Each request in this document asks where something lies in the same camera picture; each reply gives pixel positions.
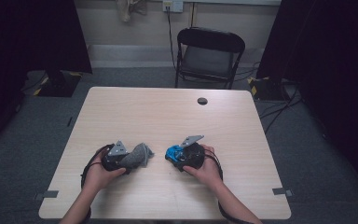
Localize white wall outlet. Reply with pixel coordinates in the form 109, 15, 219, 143
162, 0, 185, 14

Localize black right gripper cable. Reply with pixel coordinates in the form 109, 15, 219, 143
202, 147, 247, 224

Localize person's right hand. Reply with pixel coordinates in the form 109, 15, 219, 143
182, 144, 224, 189

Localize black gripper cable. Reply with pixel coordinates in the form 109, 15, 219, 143
202, 147, 247, 224
80, 143, 115, 224

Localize grey tape strip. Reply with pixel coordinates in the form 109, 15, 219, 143
271, 187, 295, 198
34, 189, 60, 202

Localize black outlet cable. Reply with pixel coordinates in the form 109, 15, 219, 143
166, 6, 178, 71

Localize black folding chair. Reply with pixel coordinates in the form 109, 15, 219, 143
174, 27, 246, 91

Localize grey cloth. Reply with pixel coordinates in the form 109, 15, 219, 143
118, 142, 155, 171

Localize black curtain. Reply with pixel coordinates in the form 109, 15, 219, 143
0, 0, 93, 157
255, 0, 358, 200

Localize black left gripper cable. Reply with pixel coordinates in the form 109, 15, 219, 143
80, 143, 115, 224

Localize person's left hand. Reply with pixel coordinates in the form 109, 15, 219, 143
81, 147, 128, 194

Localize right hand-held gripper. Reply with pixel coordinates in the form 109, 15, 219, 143
170, 134, 206, 173

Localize black floor cables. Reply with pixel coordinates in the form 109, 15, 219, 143
233, 61, 305, 135

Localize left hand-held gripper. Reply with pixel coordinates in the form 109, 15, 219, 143
101, 140, 131, 173

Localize black stand base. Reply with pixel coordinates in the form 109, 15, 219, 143
246, 76, 291, 103
36, 69, 83, 98

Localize beige hanging cloth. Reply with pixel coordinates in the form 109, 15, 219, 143
115, 0, 148, 23

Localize blue toy car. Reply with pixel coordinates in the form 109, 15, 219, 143
164, 145, 187, 164

